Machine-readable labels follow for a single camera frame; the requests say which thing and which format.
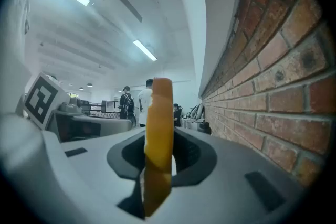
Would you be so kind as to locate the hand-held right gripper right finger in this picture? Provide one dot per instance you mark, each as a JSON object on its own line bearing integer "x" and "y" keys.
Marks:
{"x": 223, "y": 191}

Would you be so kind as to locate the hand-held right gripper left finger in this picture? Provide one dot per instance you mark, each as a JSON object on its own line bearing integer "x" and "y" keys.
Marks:
{"x": 86, "y": 178}

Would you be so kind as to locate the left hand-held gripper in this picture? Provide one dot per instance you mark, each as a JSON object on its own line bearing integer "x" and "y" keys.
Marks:
{"x": 42, "y": 98}

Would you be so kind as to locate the golden-brown slice of bread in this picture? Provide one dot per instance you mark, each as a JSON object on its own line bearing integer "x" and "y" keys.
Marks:
{"x": 159, "y": 126}

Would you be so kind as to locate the black bag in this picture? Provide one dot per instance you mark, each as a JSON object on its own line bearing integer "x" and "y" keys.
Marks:
{"x": 205, "y": 128}

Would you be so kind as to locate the black-framed shelf unit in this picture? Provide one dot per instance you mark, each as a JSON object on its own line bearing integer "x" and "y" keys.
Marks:
{"x": 110, "y": 106}

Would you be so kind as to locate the ceiling air vent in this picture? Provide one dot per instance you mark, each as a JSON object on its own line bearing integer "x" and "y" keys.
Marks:
{"x": 127, "y": 5}

